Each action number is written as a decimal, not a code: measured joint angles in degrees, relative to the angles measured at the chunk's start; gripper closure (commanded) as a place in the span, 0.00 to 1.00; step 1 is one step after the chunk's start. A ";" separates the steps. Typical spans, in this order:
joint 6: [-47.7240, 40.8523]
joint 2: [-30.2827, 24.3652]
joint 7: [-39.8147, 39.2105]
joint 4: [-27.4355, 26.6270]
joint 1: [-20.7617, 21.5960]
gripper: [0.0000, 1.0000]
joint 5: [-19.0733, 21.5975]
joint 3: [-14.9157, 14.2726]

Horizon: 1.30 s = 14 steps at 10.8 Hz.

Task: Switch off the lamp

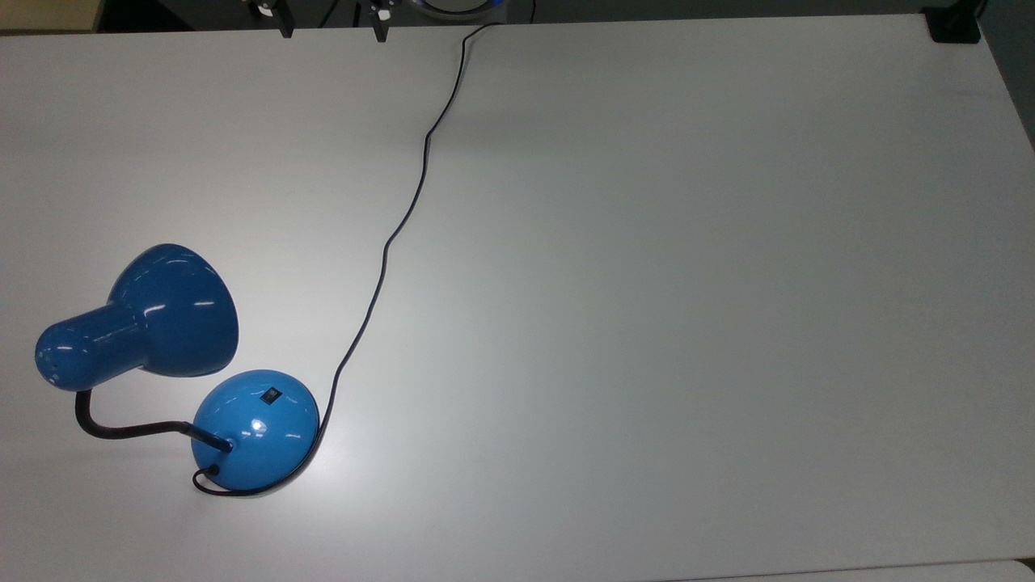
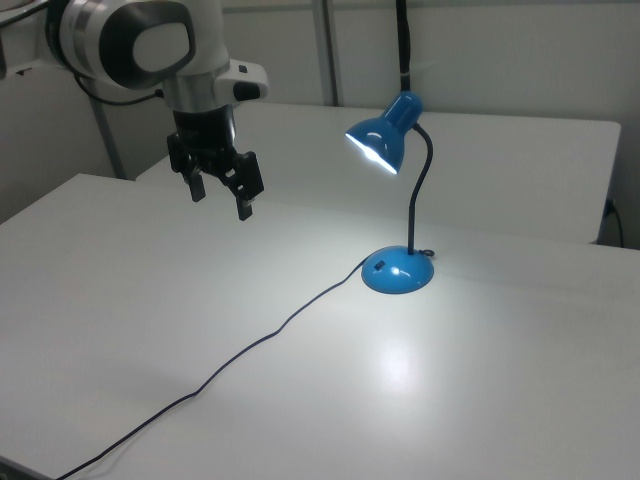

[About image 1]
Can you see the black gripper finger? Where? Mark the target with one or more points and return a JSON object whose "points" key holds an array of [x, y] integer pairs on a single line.
{"points": [[378, 26], [285, 23]]}

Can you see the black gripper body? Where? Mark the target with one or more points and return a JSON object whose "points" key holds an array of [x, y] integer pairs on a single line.
{"points": [[259, 7]]}

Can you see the blue desk lamp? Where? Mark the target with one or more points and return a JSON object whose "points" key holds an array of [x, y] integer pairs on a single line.
{"points": [[174, 311]]}

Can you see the black rocker switch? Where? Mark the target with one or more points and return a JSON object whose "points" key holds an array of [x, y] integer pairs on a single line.
{"points": [[271, 395]]}

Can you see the beige cardboard box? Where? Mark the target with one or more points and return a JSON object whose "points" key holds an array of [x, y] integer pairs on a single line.
{"points": [[48, 14]]}

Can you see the black table clamp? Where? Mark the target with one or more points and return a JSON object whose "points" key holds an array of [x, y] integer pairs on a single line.
{"points": [[954, 23]]}

